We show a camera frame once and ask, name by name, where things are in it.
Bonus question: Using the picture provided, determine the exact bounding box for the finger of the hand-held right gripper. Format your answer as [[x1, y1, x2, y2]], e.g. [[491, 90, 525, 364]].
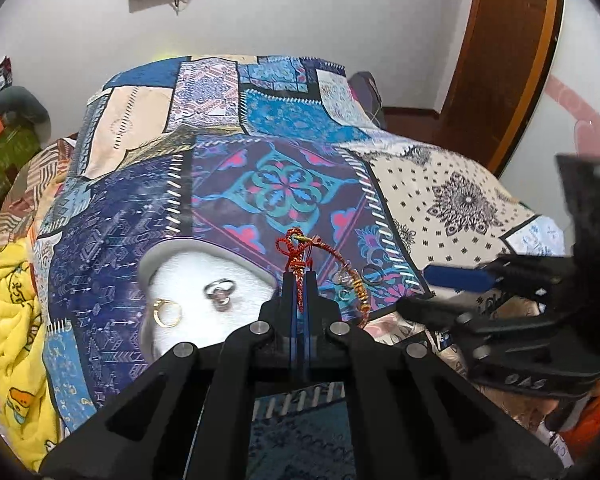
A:
[[396, 296, 583, 358], [423, 254, 577, 307]]

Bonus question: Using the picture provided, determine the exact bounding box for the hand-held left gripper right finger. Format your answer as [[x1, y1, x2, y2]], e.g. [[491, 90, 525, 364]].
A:
[[301, 271, 565, 480]]

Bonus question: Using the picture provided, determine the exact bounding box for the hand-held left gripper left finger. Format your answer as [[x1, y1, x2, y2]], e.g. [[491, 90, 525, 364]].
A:
[[39, 271, 300, 480]]

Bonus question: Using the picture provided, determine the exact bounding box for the red braided beaded bracelet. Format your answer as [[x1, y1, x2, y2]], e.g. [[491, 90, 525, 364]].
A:
[[274, 227, 377, 315]]

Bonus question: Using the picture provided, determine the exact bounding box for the white fuzzy jewelry tray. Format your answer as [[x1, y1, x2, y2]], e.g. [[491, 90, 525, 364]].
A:
[[137, 237, 287, 362]]

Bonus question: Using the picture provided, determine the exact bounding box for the gold hoop earring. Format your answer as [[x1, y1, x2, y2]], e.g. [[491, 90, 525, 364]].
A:
[[152, 298, 184, 329]]

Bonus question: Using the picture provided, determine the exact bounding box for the blue patchwork blanket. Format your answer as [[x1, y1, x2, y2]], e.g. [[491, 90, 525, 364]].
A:
[[32, 53, 567, 443]]

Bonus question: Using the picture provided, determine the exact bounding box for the brown wooden door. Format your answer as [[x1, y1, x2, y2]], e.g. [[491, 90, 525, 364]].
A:
[[381, 0, 567, 177]]

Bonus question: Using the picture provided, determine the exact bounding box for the dark bag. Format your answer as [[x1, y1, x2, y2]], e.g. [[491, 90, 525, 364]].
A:
[[347, 70, 387, 129]]

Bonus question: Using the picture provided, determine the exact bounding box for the yellow cartoon blanket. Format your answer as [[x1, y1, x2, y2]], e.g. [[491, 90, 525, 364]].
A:
[[0, 236, 65, 472]]

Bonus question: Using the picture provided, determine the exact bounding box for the beige striped blanket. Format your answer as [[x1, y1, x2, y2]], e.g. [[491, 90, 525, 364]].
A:
[[0, 134, 81, 266]]

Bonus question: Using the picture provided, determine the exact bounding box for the green box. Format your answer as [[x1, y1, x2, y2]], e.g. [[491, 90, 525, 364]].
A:
[[0, 114, 42, 212]]

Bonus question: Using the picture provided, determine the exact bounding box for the grey neck pillow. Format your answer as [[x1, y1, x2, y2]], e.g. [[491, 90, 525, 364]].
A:
[[0, 85, 52, 142]]

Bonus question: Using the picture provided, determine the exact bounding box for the silver ring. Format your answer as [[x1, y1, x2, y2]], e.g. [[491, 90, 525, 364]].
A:
[[204, 278, 237, 307]]

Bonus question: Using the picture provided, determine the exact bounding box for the pink wall decal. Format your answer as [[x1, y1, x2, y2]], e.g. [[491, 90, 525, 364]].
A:
[[549, 74, 600, 162]]

